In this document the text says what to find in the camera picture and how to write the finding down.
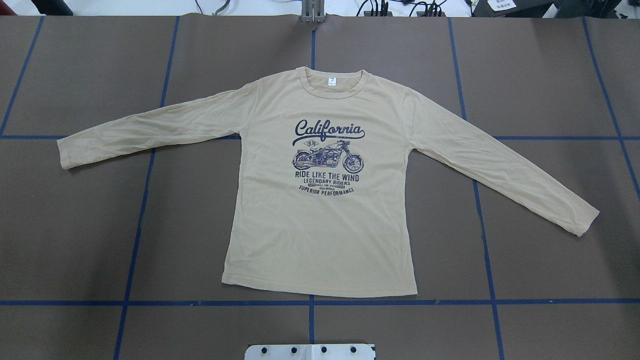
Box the brown paper table cover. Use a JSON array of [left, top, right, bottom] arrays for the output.
[[1, 13, 639, 360]]

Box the beige long-sleeve printed shirt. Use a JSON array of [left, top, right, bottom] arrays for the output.
[[57, 67, 599, 297]]

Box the grey aluminium frame post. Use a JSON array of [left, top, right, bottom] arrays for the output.
[[301, 0, 326, 23]]

